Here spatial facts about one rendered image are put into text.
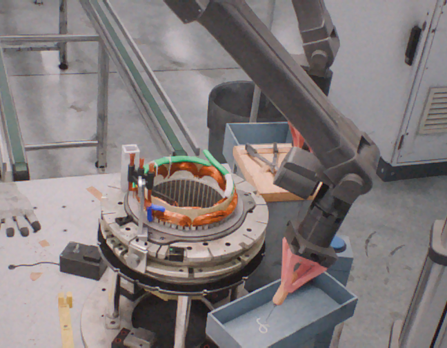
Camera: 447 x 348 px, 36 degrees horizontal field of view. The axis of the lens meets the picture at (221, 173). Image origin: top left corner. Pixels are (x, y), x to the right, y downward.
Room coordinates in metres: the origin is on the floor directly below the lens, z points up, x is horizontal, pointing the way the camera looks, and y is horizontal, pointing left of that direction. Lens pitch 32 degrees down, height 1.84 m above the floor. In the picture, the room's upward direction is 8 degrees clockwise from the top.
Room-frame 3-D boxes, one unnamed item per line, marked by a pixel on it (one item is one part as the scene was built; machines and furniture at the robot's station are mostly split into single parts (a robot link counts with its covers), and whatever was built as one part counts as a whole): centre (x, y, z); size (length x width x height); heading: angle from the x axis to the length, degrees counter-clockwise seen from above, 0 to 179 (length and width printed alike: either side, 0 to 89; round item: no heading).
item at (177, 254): (0.95, 0.06, 1.09); 0.03 x 0.02 x 0.02; 95
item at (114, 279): (1.07, 0.19, 0.91); 0.02 x 0.02 x 0.21
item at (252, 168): (1.34, -0.14, 1.05); 0.20 x 0.19 x 0.02; 19
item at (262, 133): (1.48, -0.09, 0.92); 0.17 x 0.11 x 0.28; 109
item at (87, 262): (1.23, 0.29, 0.81); 0.10 x 0.06 x 0.06; 81
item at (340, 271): (1.11, -0.24, 0.91); 0.07 x 0.07 x 0.25; 4
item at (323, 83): (1.37, -0.17, 1.26); 0.07 x 0.06 x 0.07; 77
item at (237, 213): (1.09, 0.06, 1.05); 0.22 x 0.22 x 0.12
